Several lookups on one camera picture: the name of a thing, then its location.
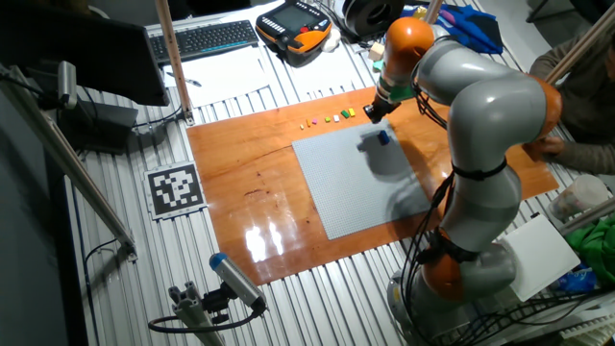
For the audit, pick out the black and white fiducial tag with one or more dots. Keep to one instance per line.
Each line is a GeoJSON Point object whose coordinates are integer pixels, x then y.
{"type": "Point", "coordinates": [175, 190]}

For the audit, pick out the black computer monitor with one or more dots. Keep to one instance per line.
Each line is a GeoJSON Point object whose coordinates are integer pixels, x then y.
{"type": "Point", "coordinates": [96, 48]}

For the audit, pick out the white ribbed strip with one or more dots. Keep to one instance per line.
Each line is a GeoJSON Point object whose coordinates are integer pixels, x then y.
{"type": "Point", "coordinates": [588, 329]}

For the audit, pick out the glossy wooden board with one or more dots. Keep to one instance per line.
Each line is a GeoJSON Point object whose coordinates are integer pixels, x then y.
{"type": "Point", "coordinates": [250, 182]}

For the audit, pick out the brown-sleeved person forearm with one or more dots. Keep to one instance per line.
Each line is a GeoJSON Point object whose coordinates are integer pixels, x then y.
{"type": "Point", "coordinates": [591, 158]}

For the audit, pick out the green cloth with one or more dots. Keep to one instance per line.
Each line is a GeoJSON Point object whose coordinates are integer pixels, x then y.
{"type": "Point", "coordinates": [600, 247]}

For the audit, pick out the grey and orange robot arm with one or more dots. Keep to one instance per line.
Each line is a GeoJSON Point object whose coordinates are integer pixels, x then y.
{"type": "Point", "coordinates": [490, 110]}

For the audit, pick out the orange and black teach pendant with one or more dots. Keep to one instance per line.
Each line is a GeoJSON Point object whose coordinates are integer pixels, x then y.
{"type": "Point", "coordinates": [293, 29]}

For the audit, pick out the tan upright frame post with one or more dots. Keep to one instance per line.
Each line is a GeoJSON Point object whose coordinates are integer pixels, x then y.
{"type": "Point", "coordinates": [174, 57]}

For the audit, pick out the small silver camera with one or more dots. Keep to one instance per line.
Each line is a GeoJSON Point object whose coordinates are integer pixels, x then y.
{"type": "Point", "coordinates": [67, 84]}

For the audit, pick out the short aluminium profile stub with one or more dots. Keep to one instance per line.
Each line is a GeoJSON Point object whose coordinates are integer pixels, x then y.
{"type": "Point", "coordinates": [192, 310]}

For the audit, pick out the silver camera with blue cap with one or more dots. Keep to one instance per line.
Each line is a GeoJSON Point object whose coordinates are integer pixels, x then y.
{"type": "Point", "coordinates": [235, 279]}

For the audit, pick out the tan slanted frame beam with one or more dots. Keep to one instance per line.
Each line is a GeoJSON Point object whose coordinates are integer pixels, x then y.
{"type": "Point", "coordinates": [581, 45]}

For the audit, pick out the black filament spool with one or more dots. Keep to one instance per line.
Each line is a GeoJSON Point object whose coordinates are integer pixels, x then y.
{"type": "Point", "coordinates": [370, 17]}

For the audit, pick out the wooden cube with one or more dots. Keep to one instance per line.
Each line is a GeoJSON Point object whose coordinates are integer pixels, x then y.
{"type": "Point", "coordinates": [376, 51]}

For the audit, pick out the black computer keyboard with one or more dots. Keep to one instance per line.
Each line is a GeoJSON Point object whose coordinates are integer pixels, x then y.
{"type": "Point", "coordinates": [202, 41]}

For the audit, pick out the grey Lego baseplate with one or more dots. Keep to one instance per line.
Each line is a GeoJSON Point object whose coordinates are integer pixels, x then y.
{"type": "Point", "coordinates": [331, 182]}

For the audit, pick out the person's bare hand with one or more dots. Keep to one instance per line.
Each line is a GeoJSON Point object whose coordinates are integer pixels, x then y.
{"type": "Point", "coordinates": [551, 145]}

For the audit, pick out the plain white paper sheet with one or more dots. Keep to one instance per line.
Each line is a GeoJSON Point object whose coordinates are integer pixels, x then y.
{"type": "Point", "coordinates": [226, 77]}

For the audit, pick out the blue Lego block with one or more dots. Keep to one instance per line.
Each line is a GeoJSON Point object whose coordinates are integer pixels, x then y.
{"type": "Point", "coordinates": [384, 138]}

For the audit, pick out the short aluminium frame beam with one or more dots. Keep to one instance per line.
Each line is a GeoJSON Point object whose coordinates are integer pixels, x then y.
{"type": "Point", "coordinates": [588, 216]}

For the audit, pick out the long aluminium frame beam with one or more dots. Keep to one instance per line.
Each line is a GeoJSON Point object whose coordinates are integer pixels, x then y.
{"type": "Point", "coordinates": [62, 158]}

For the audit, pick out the golden packet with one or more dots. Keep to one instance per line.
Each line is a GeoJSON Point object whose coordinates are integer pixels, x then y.
{"type": "Point", "coordinates": [420, 12]}

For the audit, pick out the teal wrist mount piece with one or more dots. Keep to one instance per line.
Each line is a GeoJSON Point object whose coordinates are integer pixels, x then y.
{"type": "Point", "coordinates": [378, 65]}

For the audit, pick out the black pen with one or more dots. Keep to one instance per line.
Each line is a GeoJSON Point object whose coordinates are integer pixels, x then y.
{"type": "Point", "coordinates": [185, 80]}

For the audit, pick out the white rounded lump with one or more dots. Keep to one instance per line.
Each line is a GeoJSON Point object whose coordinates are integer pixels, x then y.
{"type": "Point", "coordinates": [331, 42]}

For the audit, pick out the blue cloth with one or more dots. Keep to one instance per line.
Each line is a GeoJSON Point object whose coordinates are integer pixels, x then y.
{"type": "Point", "coordinates": [471, 29]}

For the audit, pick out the person in brown sweater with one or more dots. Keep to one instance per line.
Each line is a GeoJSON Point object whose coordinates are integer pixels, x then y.
{"type": "Point", "coordinates": [591, 96]}

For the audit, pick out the aluminium frame post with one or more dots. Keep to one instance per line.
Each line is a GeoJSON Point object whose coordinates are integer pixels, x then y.
{"type": "Point", "coordinates": [433, 10]}

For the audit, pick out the black camera clamp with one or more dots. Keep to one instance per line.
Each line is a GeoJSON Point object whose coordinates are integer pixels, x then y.
{"type": "Point", "coordinates": [216, 303]}

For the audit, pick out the black electronics box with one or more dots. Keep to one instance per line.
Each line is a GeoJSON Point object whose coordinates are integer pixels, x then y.
{"type": "Point", "coordinates": [101, 127]}

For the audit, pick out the white flat board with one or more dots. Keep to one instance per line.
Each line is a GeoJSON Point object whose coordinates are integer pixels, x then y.
{"type": "Point", "coordinates": [543, 257]}

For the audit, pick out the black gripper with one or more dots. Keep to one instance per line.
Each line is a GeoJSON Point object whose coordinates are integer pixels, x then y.
{"type": "Point", "coordinates": [388, 106]}

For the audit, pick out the blue plastic bag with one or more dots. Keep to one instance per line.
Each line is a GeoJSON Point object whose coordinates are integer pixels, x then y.
{"type": "Point", "coordinates": [576, 281]}

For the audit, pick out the clear plastic container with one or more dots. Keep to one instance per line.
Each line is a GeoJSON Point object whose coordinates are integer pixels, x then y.
{"type": "Point", "coordinates": [579, 197]}

